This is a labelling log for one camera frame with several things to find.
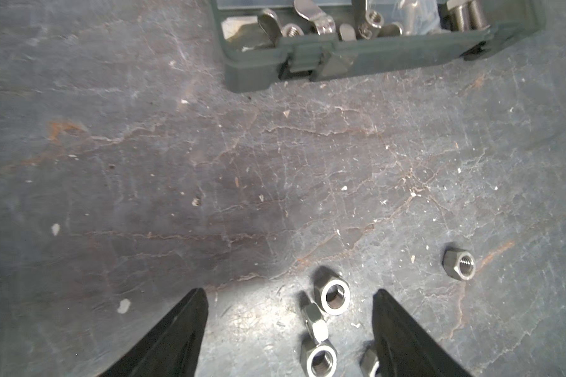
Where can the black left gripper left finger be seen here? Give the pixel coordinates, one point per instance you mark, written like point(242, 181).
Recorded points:
point(172, 347)

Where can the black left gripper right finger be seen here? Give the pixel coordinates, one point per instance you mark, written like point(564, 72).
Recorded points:
point(403, 347)

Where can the silver hex nut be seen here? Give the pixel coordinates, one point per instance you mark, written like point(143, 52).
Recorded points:
point(318, 359)
point(315, 323)
point(459, 264)
point(331, 292)

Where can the silver wing nut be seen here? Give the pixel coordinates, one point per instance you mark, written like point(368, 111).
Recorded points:
point(322, 22)
point(347, 33)
point(268, 21)
point(368, 21)

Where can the silver hex bolt short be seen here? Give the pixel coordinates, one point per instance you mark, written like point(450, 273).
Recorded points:
point(477, 15)

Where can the green transparent compartment organizer box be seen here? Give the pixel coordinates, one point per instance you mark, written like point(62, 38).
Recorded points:
point(252, 62)

